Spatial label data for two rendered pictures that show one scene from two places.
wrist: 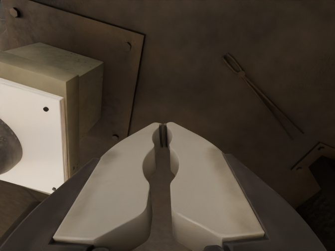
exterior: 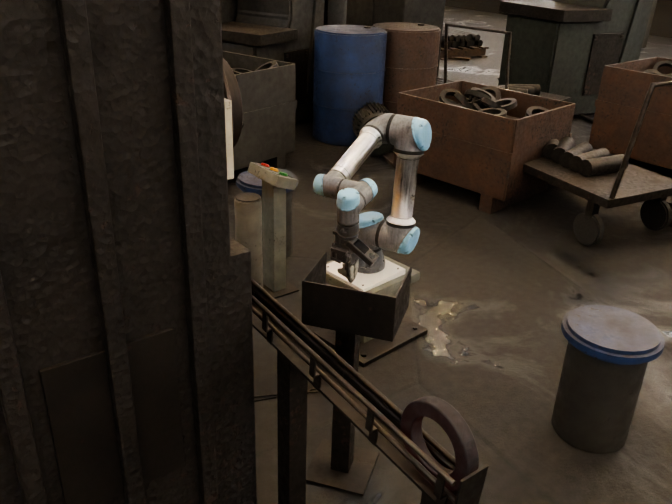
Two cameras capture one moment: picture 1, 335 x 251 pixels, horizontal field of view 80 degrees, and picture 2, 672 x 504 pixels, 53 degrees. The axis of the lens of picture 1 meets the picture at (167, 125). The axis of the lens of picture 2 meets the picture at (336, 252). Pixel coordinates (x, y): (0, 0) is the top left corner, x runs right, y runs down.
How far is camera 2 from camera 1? 231 cm
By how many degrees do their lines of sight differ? 43
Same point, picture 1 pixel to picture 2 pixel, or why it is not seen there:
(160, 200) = not seen: hidden behind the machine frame
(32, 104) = (367, 283)
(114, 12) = (384, 362)
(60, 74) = not seen: hidden behind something
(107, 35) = (375, 351)
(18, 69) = (380, 289)
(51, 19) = (400, 337)
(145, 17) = (371, 371)
